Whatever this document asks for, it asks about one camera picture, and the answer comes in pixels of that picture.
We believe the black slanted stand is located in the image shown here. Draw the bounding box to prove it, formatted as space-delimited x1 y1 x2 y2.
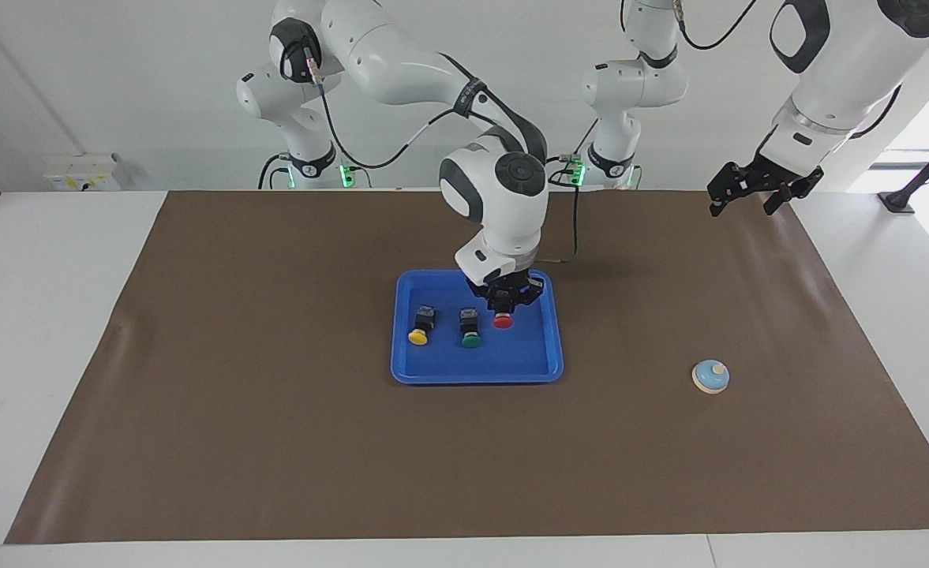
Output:
877 126 929 214

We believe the blue plastic tray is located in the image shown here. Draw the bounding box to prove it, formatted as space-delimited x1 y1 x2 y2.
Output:
390 269 565 386

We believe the yellow push button switch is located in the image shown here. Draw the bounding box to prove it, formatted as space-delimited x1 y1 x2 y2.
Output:
407 304 437 346

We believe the black arm base cable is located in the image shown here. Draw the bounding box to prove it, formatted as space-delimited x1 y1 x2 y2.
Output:
547 118 601 189
257 152 372 190

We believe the light blue desk bell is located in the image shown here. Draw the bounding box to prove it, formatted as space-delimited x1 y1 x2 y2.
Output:
691 360 732 395

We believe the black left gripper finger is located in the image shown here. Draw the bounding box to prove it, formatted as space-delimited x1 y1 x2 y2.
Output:
706 161 742 217
762 182 799 216

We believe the black right arm base cable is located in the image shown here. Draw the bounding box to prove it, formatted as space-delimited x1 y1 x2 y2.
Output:
257 152 372 190

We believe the black left arm base cable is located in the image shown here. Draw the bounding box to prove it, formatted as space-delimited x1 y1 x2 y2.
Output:
547 118 601 189

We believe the brown table mat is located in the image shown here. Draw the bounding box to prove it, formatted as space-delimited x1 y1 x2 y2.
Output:
4 189 929 545

